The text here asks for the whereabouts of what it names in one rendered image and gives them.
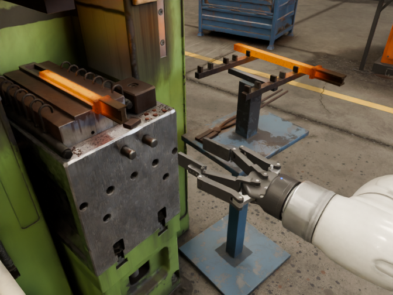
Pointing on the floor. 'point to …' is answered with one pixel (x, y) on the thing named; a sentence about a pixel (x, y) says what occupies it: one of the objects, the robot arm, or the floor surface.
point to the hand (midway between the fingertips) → (202, 155)
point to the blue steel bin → (248, 18)
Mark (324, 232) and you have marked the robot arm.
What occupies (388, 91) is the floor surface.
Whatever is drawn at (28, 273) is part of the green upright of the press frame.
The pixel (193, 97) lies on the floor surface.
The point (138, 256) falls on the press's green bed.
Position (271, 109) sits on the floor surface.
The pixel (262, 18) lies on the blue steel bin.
